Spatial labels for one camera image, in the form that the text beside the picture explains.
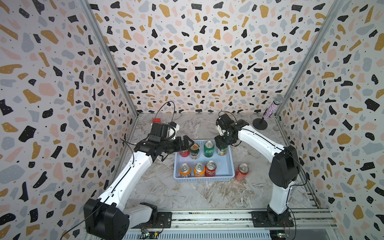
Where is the black microphone stand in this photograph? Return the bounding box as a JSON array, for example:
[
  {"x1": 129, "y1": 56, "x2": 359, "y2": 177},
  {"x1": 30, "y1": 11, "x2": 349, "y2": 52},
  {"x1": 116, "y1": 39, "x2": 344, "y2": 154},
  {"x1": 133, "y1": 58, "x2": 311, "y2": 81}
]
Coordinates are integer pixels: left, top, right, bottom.
[{"x1": 253, "y1": 118, "x2": 268, "y2": 130}]

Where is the orange soda can middle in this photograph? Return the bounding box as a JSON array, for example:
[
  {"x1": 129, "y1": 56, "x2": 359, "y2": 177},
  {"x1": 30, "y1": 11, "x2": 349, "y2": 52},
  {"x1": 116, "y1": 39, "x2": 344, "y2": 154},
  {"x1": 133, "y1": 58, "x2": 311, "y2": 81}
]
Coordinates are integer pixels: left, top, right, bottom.
[{"x1": 194, "y1": 163, "x2": 205, "y2": 178}]

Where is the orange soda can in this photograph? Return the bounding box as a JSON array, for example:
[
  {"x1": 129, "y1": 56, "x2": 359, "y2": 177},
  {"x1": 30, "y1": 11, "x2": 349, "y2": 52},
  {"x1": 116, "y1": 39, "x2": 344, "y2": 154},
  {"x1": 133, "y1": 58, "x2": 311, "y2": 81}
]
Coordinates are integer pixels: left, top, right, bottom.
[
  {"x1": 194, "y1": 163, "x2": 205, "y2": 178},
  {"x1": 179, "y1": 164, "x2": 192, "y2": 178}
]

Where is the dark green beer can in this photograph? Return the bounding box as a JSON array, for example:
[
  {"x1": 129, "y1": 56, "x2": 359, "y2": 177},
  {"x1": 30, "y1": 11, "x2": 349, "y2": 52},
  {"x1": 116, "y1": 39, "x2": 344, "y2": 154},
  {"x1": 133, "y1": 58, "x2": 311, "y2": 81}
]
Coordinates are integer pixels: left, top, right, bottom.
[{"x1": 217, "y1": 147, "x2": 228, "y2": 156}]

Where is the aluminium corner post left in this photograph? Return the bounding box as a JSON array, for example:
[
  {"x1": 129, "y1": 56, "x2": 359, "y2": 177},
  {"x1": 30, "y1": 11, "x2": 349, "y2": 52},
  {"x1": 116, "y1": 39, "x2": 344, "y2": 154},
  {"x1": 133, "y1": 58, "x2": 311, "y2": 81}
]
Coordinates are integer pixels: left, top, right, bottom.
[{"x1": 78, "y1": 0, "x2": 138, "y2": 119}]

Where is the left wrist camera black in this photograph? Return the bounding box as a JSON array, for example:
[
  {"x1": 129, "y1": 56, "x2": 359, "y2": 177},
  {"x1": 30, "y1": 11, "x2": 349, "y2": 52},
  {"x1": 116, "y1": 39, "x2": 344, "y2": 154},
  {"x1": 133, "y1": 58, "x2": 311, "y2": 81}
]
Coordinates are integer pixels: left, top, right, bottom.
[{"x1": 148, "y1": 123, "x2": 171, "y2": 143}]

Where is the light blue plastic basket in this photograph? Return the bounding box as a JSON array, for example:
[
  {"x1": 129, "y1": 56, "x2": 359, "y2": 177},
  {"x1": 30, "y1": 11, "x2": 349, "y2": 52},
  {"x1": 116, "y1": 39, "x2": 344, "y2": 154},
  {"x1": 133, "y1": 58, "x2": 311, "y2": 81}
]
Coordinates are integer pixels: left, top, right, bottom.
[{"x1": 173, "y1": 139, "x2": 236, "y2": 183}]

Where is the green and cream can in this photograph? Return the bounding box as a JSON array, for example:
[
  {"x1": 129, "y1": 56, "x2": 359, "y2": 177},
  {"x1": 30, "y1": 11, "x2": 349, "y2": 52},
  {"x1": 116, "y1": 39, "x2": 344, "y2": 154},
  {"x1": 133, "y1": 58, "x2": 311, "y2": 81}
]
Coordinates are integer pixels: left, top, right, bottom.
[{"x1": 190, "y1": 143, "x2": 200, "y2": 160}]

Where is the red soda can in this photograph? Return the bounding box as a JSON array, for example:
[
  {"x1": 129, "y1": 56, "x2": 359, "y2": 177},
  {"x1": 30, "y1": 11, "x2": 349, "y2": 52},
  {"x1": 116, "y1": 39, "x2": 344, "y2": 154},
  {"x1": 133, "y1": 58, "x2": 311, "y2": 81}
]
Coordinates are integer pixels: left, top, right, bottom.
[
  {"x1": 205, "y1": 161, "x2": 217, "y2": 177},
  {"x1": 235, "y1": 163, "x2": 249, "y2": 181}
]

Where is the red cola can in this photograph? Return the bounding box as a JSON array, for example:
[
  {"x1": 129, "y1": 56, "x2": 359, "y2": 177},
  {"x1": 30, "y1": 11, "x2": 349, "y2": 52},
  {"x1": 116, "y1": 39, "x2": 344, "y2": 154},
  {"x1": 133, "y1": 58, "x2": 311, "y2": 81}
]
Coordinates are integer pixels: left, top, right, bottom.
[{"x1": 179, "y1": 150, "x2": 190, "y2": 158}]

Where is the aluminium corner post right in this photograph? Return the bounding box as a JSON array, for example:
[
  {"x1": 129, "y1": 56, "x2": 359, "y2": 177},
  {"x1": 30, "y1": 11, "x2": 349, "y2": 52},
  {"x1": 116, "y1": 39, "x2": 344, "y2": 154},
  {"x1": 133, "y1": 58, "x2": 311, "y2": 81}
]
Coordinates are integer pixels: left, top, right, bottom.
[{"x1": 275, "y1": 0, "x2": 344, "y2": 120}]

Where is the orange soda can left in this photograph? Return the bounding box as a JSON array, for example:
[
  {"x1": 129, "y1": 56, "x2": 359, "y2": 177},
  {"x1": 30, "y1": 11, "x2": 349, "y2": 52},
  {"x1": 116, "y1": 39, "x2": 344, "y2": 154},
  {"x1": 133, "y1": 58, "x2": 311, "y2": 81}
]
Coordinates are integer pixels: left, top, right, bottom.
[{"x1": 179, "y1": 164, "x2": 192, "y2": 178}]

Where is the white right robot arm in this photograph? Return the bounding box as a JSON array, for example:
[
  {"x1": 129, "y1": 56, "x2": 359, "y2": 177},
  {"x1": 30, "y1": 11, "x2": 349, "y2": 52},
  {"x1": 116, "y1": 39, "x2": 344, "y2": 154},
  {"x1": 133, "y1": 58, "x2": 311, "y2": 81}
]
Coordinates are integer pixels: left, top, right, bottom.
[{"x1": 214, "y1": 114, "x2": 300, "y2": 227}]

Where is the red soda can front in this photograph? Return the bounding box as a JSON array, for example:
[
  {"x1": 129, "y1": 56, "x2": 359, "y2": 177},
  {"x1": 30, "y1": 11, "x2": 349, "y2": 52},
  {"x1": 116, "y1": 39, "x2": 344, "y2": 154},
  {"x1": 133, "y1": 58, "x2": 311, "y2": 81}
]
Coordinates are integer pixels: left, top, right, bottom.
[{"x1": 205, "y1": 161, "x2": 217, "y2": 177}]

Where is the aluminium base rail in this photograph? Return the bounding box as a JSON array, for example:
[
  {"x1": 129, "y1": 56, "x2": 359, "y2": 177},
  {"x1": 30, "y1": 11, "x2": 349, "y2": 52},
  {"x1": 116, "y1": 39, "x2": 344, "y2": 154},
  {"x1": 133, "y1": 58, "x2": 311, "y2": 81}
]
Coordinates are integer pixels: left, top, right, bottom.
[{"x1": 123, "y1": 209, "x2": 342, "y2": 240}]

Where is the aluminium corner post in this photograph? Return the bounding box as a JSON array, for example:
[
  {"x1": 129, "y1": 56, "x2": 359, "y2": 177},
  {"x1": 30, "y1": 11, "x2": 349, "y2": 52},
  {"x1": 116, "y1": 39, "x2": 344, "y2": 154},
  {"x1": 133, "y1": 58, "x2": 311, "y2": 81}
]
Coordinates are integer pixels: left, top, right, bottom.
[
  {"x1": 275, "y1": 0, "x2": 344, "y2": 120},
  {"x1": 78, "y1": 0, "x2": 138, "y2": 119}
]

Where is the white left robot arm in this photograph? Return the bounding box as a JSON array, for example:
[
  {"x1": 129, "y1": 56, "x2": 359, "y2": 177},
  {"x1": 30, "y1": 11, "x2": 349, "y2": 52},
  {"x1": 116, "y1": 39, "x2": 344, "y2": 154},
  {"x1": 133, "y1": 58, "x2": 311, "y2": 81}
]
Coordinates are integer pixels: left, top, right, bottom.
[{"x1": 84, "y1": 136, "x2": 194, "y2": 240}]

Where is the green soda can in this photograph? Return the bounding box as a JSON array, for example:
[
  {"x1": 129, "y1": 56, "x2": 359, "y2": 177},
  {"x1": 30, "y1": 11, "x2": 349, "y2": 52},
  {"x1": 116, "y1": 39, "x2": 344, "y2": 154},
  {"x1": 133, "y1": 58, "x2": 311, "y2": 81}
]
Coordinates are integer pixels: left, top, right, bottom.
[{"x1": 204, "y1": 141, "x2": 215, "y2": 158}]

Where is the glittery purple microphone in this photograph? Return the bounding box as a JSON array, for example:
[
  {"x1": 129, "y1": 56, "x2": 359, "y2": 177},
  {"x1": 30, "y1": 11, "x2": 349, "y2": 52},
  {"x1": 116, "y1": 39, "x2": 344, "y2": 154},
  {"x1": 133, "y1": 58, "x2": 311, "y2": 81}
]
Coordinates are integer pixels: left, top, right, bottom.
[{"x1": 263, "y1": 94, "x2": 285, "y2": 119}]

